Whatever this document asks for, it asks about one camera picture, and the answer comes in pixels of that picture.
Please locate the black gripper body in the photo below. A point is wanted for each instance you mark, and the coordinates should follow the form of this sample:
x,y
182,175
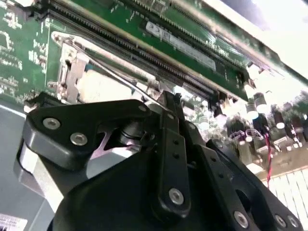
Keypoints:
x,y
108,204

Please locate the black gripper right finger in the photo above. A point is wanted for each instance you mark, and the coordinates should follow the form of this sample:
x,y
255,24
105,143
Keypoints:
x,y
216,173

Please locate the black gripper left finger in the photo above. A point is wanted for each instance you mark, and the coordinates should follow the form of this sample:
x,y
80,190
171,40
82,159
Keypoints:
x,y
62,125

